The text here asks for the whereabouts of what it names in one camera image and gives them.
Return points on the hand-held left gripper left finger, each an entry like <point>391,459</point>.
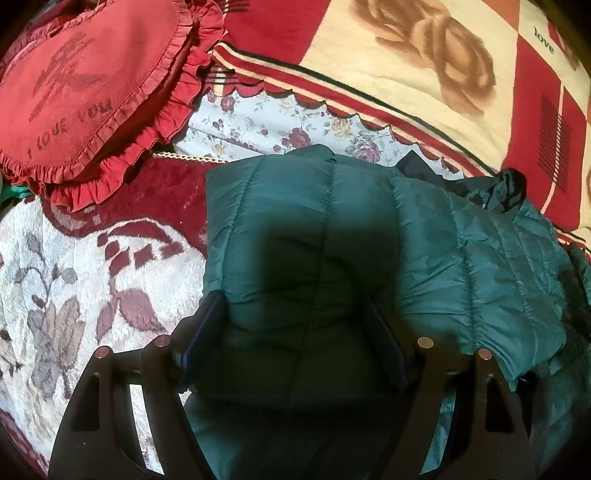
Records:
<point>203,330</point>

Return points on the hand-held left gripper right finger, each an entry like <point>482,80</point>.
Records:
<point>387,344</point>

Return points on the green puffer jacket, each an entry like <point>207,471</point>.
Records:
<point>300,230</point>

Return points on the white red plush blanket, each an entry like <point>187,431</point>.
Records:
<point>92,286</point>

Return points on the dark navy garment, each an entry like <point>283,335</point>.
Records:
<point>415,167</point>

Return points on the white floral bed sheet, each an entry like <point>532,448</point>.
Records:
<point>258,129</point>

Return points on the green cloth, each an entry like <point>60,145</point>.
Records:
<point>11,194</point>

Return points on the red ruffled heart pillow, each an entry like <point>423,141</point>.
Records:
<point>92,92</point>

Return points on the red cream rose blanket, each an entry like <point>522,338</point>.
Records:
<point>369,46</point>

